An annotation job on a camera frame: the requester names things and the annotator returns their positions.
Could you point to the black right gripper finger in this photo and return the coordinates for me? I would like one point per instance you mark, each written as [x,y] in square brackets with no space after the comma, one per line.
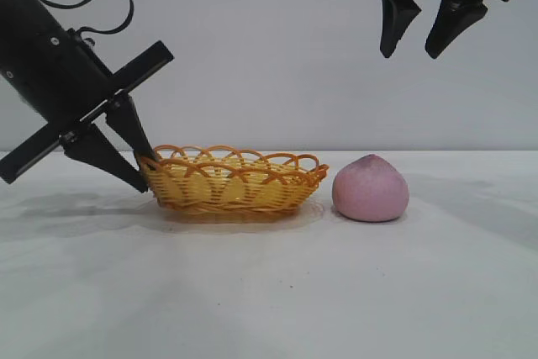
[454,22]
[395,18]

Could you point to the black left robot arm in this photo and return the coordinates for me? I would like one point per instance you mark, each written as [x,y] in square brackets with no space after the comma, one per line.
[25,10]

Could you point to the pink peach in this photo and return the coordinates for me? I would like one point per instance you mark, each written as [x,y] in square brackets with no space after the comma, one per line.
[370,193]

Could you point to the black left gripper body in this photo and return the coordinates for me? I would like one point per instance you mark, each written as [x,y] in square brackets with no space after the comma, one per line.
[63,77]

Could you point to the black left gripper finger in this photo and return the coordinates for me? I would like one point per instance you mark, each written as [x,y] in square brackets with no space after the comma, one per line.
[128,123]
[105,155]

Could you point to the yellow woven wicker basket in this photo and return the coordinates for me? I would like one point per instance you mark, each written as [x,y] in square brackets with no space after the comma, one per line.
[235,193]

